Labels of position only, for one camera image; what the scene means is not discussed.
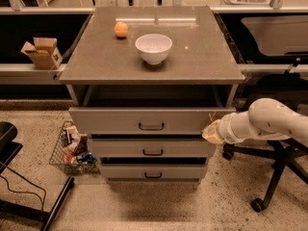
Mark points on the grey drawer cabinet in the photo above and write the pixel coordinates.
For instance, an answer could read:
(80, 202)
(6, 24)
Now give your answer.
(145, 82)

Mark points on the grey drawer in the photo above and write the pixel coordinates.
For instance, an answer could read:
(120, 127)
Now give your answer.
(153, 171)
(141, 121)
(126, 148)

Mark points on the black office chair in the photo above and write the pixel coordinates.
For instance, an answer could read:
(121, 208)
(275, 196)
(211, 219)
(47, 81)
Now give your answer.
(291, 90)

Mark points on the open cardboard box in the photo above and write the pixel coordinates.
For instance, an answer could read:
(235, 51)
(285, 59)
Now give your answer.
(43, 53)

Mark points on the grey middle drawer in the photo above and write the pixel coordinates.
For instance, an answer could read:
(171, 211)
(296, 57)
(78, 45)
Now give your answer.
(126, 148)

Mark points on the grey top drawer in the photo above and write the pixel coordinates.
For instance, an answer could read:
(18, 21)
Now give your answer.
(141, 121)

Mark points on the wire mesh basket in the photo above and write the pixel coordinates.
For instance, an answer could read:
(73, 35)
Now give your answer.
(71, 154)

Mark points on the white ceramic bowl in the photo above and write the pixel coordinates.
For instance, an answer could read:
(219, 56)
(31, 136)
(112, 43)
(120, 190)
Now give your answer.
(153, 48)

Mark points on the orange fruit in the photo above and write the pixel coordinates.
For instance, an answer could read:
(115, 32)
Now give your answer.
(121, 29)

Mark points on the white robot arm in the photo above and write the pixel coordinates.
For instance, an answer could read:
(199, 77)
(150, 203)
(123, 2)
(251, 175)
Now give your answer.
(265, 120)

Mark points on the grey bottom drawer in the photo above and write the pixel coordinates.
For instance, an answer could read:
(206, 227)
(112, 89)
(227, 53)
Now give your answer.
(153, 171)

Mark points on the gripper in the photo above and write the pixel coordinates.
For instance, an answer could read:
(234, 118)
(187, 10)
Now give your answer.
(225, 131)

